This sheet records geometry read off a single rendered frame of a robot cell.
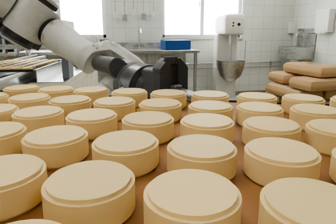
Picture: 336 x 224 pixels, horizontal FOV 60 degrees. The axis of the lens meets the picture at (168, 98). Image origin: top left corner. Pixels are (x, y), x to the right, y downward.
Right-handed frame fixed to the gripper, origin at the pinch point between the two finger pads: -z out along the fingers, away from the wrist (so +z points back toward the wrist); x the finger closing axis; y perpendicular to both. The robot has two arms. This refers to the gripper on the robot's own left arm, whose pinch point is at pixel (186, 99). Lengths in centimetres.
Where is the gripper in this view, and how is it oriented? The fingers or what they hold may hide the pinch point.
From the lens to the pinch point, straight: 45.0
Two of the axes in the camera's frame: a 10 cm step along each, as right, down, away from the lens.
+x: -0.1, -9.8, -2.1
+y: 8.2, -1.3, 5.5
